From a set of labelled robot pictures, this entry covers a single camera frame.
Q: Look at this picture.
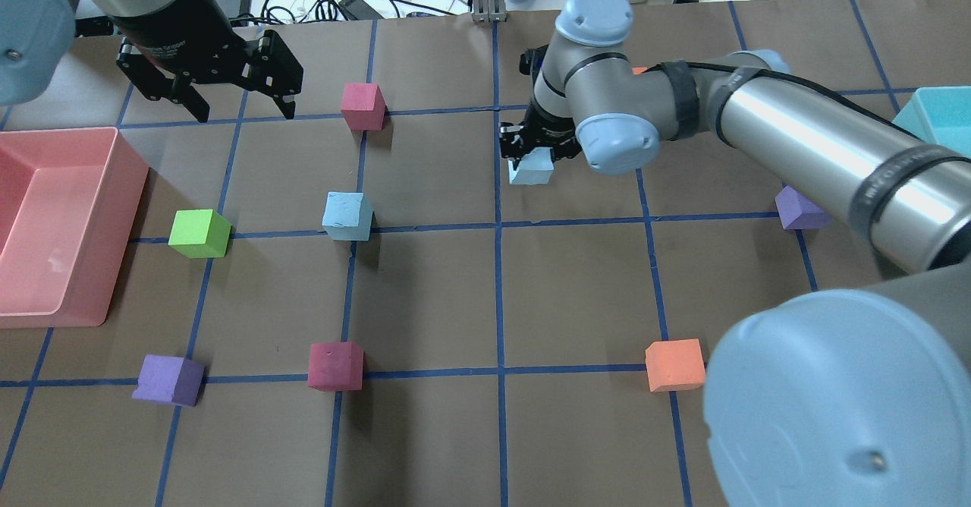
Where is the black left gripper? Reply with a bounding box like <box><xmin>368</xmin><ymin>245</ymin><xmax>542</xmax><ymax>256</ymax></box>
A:
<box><xmin>91</xmin><ymin>0</ymin><xmax>304</xmax><ymax>123</ymax></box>

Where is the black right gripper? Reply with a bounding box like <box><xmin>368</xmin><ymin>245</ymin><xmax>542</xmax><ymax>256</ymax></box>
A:
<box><xmin>499</xmin><ymin>102</ymin><xmax>582</xmax><ymax>174</ymax></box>

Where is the light blue block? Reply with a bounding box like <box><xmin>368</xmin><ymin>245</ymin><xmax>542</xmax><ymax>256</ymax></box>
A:
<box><xmin>320</xmin><ymin>191</ymin><xmax>374</xmax><ymax>243</ymax></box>
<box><xmin>507</xmin><ymin>147</ymin><xmax>555</xmax><ymax>185</ymax></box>

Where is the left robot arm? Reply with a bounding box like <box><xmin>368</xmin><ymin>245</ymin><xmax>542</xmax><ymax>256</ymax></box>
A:
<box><xmin>1</xmin><ymin>0</ymin><xmax>304</xmax><ymax>122</ymax></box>

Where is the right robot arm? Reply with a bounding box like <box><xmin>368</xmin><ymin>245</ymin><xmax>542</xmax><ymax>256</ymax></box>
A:
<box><xmin>497</xmin><ymin>136</ymin><xmax>969</xmax><ymax>506</ymax></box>

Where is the pink block left far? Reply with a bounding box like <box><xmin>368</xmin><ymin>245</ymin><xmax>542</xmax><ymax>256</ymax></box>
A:
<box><xmin>341</xmin><ymin>83</ymin><xmax>386</xmax><ymax>131</ymax></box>

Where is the pink block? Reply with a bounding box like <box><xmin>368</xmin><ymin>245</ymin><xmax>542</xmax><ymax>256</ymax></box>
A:
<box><xmin>341</xmin><ymin>83</ymin><xmax>386</xmax><ymax>131</ymax></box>
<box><xmin>306</xmin><ymin>342</ymin><xmax>365</xmax><ymax>392</ymax></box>

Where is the green foam block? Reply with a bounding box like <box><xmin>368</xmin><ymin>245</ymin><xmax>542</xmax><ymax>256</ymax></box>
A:
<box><xmin>168</xmin><ymin>209</ymin><xmax>232</xmax><ymax>259</ymax></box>

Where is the pink plastic tray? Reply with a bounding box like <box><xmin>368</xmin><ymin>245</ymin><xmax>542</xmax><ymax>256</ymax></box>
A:
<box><xmin>1</xmin><ymin>127</ymin><xmax>148</xmax><ymax>329</ymax></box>

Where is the orange block near robot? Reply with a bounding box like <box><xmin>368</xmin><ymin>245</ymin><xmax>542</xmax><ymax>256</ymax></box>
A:
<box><xmin>645</xmin><ymin>339</ymin><xmax>706</xmax><ymax>393</ymax></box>

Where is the pink block left near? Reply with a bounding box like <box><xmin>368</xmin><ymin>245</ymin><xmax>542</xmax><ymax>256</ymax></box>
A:
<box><xmin>306</xmin><ymin>342</ymin><xmax>365</xmax><ymax>392</ymax></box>

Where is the purple block right side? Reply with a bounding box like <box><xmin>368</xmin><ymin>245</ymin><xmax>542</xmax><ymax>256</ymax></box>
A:
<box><xmin>775</xmin><ymin>185</ymin><xmax>833</xmax><ymax>231</ymax></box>

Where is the purple block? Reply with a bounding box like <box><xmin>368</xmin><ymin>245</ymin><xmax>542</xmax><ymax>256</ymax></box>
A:
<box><xmin>131</xmin><ymin>354</ymin><xmax>205</xmax><ymax>407</ymax></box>
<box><xmin>775</xmin><ymin>185</ymin><xmax>833</xmax><ymax>231</ymax></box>

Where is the purple block left side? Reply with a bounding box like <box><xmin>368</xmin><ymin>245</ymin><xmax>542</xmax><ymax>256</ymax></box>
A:
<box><xmin>131</xmin><ymin>354</ymin><xmax>205</xmax><ymax>407</ymax></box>

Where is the cyan plastic tray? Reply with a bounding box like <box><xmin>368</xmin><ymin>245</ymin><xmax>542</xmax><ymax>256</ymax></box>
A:
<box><xmin>892</xmin><ymin>86</ymin><xmax>970</xmax><ymax>158</ymax></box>

